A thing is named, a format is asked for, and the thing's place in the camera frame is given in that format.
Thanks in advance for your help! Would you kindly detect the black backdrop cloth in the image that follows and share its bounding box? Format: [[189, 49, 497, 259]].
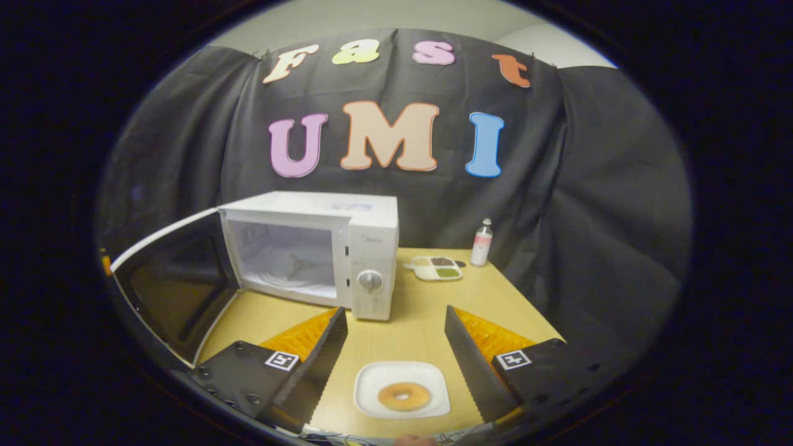
[[96, 28, 693, 348]]

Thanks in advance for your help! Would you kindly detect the white divided condiment dish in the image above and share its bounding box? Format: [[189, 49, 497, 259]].
[[403, 255, 465, 282]]

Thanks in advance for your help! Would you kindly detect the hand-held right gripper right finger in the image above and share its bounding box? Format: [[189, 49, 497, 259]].
[[444, 304, 611, 427]]

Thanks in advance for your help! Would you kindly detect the small clear bottle pink label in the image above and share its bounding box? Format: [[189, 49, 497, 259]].
[[470, 217, 494, 268]]

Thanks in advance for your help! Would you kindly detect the glazed donut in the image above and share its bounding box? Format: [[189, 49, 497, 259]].
[[377, 382, 432, 413]]

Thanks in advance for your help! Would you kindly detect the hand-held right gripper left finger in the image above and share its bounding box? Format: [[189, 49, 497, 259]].
[[187, 306, 349, 435]]

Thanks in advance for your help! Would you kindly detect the white square plate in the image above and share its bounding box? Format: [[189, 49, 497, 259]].
[[353, 361, 452, 420]]

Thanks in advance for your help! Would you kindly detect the glass microwave turntable plate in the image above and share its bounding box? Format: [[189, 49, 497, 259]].
[[247, 247, 338, 293]]

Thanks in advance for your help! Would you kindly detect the white microwave oven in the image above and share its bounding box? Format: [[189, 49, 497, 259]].
[[110, 190, 400, 367]]

